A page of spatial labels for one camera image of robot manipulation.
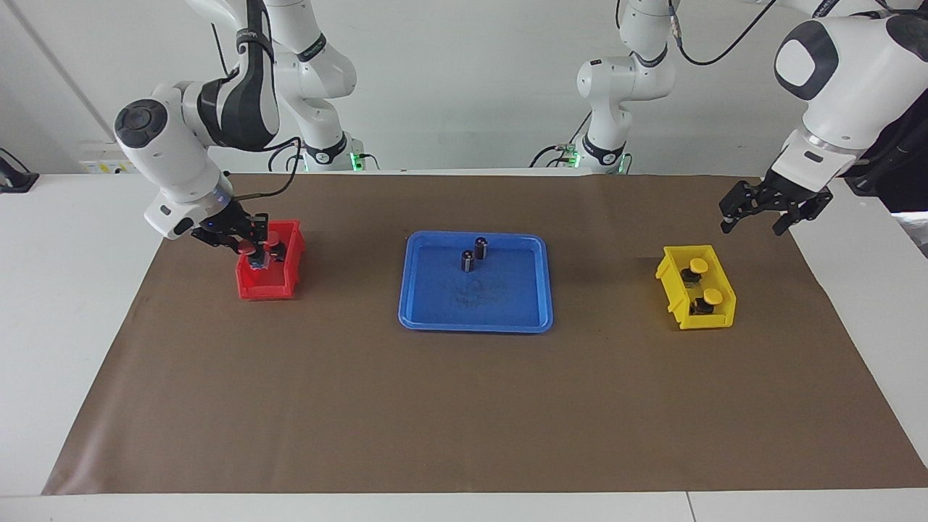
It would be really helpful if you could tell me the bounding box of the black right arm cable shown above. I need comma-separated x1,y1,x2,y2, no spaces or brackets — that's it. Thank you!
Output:
231,136,304,200

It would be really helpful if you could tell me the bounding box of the grey device corner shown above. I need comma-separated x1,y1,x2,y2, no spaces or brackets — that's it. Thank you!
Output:
895,210,928,258

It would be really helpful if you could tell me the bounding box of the blue plastic tray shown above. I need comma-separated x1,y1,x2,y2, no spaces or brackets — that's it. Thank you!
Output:
397,231,555,334

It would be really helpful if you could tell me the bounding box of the red plastic bin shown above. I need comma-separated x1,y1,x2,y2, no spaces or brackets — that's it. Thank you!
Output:
235,220,307,301

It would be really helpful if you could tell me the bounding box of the black tripod leg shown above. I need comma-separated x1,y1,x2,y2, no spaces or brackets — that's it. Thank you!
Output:
845,141,907,196

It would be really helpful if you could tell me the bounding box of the black clamp mount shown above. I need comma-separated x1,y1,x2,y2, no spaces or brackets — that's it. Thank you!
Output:
0,149,41,194

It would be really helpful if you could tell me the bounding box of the black curtain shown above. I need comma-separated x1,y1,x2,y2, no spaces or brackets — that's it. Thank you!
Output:
845,101,928,215

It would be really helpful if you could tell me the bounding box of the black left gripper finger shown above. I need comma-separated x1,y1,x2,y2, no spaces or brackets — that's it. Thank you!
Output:
773,190,833,236
719,181,766,234

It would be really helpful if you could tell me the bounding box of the yellow plastic bin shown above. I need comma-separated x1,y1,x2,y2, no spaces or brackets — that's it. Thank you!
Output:
655,244,737,331

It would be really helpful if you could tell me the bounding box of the black left base cable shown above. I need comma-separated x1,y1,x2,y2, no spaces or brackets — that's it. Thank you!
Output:
529,130,581,169

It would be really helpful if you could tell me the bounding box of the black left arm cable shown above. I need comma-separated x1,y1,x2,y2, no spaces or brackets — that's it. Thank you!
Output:
671,0,776,67

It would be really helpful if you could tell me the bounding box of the brown paper table mat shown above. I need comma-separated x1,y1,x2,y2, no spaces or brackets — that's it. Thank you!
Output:
42,173,928,496

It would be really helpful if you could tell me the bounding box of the white wall power strip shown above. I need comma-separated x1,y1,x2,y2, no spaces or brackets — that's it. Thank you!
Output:
78,141,140,173

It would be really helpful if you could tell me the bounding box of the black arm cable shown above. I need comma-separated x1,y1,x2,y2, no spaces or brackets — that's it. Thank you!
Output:
671,0,776,67
231,136,304,200

